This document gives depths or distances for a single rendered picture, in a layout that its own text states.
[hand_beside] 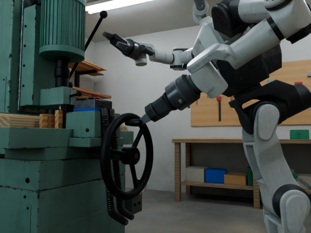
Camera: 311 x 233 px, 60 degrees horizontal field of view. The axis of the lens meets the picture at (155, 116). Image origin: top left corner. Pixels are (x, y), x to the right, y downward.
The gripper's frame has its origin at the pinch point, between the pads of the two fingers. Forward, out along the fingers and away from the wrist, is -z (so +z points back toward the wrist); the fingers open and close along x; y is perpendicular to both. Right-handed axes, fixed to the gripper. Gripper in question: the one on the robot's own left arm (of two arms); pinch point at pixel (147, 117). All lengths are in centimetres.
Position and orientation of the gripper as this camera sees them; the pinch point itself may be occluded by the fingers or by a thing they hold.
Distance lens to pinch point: 86.7
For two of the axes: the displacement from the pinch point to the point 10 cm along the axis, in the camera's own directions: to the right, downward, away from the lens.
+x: 3.5, -1.7, 9.2
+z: 7.5, -5.3, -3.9
